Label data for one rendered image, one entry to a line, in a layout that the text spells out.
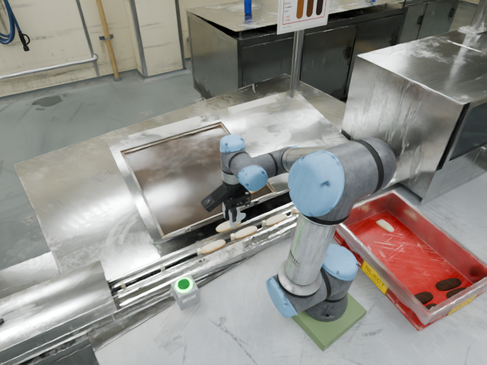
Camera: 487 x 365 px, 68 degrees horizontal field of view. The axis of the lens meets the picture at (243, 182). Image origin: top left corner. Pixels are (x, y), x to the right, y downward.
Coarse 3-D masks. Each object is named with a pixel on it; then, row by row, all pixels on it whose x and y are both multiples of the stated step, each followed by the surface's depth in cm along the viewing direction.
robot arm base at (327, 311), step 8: (344, 296) 107; (320, 304) 108; (328, 304) 107; (336, 304) 107; (344, 304) 110; (312, 312) 110; (320, 312) 109; (328, 312) 110; (336, 312) 109; (320, 320) 111; (328, 320) 110
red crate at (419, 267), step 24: (384, 216) 150; (336, 240) 139; (384, 240) 140; (408, 240) 140; (360, 264) 130; (384, 264) 131; (408, 264) 131; (432, 264) 131; (408, 288) 123; (432, 288) 123; (456, 288) 123; (408, 312) 114
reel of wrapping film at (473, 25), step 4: (480, 0) 174; (484, 0) 173; (480, 4) 175; (484, 4) 173; (480, 8) 175; (484, 8) 175; (476, 12) 177; (480, 12) 176; (476, 16) 178; (480, 16) 177; (472, 20) 180; (476, 20) 178; (472, 24) 181; (476, 24) 179; (472, 28) 181; (476, 28) 181
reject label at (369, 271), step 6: (366, 264) 125; (366, 270) 126; (372, 270) 123; (372, 276) 124; (378, 282) 122; (384, 288) 120; (384, 294) 121; (468, 300) 115; (462, 306) 117; (450, 312) 114
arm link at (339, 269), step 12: (336, 252) 102; (348, 252) 103; (324, 264) 98; (336, 264) 99; (348, 264) 100; (324, 276) 98; (336, 276) 97; (348, 276) 97; (336, 288) 99; (348, 288) 104
